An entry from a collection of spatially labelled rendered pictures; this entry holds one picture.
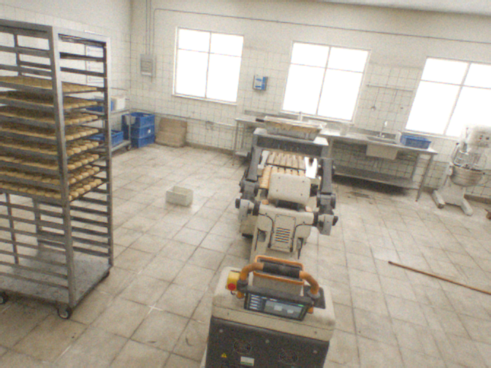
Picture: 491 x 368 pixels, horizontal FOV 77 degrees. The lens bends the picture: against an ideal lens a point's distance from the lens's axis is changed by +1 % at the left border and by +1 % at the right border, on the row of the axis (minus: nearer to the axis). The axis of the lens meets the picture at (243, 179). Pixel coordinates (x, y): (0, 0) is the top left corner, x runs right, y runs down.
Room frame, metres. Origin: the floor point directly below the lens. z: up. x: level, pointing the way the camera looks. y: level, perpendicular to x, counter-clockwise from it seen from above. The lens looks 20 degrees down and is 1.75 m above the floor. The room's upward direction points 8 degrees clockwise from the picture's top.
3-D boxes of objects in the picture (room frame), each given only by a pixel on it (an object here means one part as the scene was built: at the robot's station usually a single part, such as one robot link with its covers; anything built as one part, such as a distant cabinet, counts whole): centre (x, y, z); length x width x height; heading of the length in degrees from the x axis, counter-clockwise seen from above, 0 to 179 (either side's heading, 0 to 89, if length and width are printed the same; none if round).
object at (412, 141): (5.32, -2.82, 0.95); 0.40 x 0.30 x 0.14; 82
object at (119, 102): (5.43, 2.52, 0.89); 0.44 x 0.36 x 0.20; 87
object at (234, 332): (1.20, -0.21, 0.59); 0.55 x 0.34 x 0.83; 84
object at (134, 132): (6.17, 2.28, 0.30); 0.60 x 0.40 x 0.20; 169
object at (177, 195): (3.69, 0.81, 0.08); 0.30 x 0.22 x 0.16; 77
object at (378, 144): (5.59, -1.43, 0.61); 3.40 x 0.70 x 1.22; 79
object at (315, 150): (3.05, -0.40, 1.01); 0.72 x 0.33 x 0.34; 84
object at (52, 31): (1.60, 1.02, 0.97); 0.03 x 0.03 x 1.70; 84
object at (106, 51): (2.05, 0.97, 0.97); 0.03 x 0.03 x 1.70; 84
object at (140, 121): (6.17, 2.28, 0.50); 0.60 x 0.40 x 0.20; 171
